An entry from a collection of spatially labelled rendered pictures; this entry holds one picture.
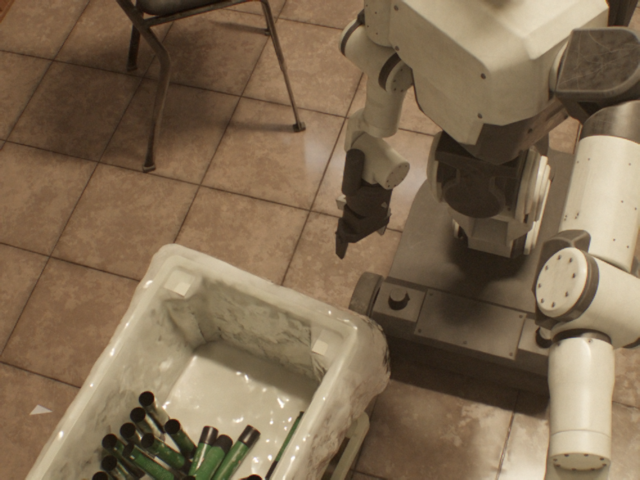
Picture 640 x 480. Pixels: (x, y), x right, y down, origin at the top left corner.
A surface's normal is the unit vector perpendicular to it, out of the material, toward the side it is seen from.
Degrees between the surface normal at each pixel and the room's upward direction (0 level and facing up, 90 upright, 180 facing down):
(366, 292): 7
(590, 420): 9
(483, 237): 25
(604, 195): 15
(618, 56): 33
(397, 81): 89
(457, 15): 43
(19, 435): 0
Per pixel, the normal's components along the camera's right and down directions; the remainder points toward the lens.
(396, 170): 0.62, 0.63
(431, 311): -0.08, -0.52
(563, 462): -0.13, 0.85
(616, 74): -0.62, -0.37
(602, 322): 0.10, 0.61
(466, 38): -0.60, 0.01
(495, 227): -0.21, -0.11
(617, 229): 0.44, -0.11
